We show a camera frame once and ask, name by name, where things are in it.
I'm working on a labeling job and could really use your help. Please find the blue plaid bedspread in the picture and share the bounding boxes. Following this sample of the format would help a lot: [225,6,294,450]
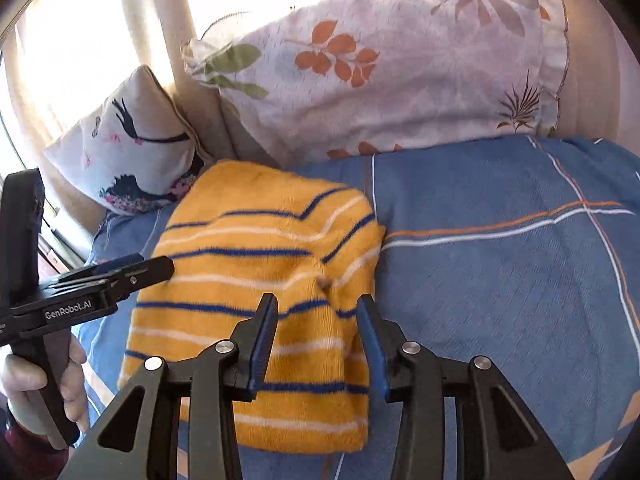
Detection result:
[75,135,640,480]

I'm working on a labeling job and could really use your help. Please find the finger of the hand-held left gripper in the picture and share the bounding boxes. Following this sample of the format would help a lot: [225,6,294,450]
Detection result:
[59,254,147,285]
[106,255,176,307]

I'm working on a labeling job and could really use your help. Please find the person's left forearm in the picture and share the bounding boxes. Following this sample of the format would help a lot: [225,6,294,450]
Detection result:
[0,407,68,480]

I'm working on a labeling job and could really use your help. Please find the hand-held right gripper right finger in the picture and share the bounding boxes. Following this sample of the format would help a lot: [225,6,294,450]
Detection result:
[356,294,575,480]

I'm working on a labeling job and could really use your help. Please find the yellow striped knit sweater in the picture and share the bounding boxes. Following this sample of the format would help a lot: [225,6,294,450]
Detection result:
[117,159,387,453]

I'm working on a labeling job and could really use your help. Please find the person's left hand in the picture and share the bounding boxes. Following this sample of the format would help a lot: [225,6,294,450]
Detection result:
[0,334,92,436]

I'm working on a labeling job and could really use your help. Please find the butterfly and figure print cushion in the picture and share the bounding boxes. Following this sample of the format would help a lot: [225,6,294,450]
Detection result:
[45,64,213,217]

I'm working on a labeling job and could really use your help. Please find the leaf print pillow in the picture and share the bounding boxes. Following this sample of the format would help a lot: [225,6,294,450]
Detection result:
[181,0,571,163]

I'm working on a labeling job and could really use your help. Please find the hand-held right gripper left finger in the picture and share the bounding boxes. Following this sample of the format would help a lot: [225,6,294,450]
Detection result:
[60,292,279,480]

